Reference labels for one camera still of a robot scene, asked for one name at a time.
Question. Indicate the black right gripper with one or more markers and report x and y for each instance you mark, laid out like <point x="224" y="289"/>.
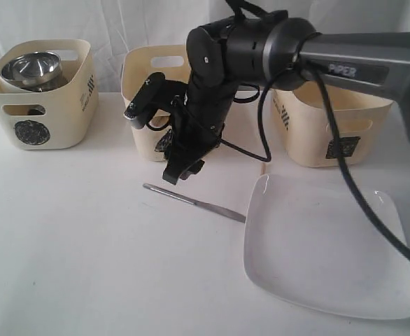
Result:
<point x="198" y="123"/>

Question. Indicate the steel table knife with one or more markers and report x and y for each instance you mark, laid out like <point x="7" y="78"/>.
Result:
<point x="220" y="210"/>

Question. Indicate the steel bowl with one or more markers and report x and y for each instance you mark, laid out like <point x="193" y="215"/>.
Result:
<point x="32" y="69"/>

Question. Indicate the white ceramic bowl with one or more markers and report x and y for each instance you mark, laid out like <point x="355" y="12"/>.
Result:
<point x="7" y="87"/>

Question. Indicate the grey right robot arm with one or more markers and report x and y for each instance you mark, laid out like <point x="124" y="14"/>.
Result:
<point x="274" y="50"/>

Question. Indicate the cream bin with triangle mark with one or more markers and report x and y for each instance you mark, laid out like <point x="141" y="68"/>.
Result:
<point x="172" y="61"/>

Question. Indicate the cream bin with square mark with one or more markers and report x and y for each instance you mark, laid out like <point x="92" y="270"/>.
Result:
<point x="304" y="128"/>

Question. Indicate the cream bin with circle mark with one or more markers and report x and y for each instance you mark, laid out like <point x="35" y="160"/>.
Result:
<point x="55" y="119"/>

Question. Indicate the white square plate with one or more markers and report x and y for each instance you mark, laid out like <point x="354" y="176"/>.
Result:
<point x="309" y="244"/>

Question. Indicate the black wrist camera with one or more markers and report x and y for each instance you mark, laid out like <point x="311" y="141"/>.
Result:
<point x="156" y="93"/>

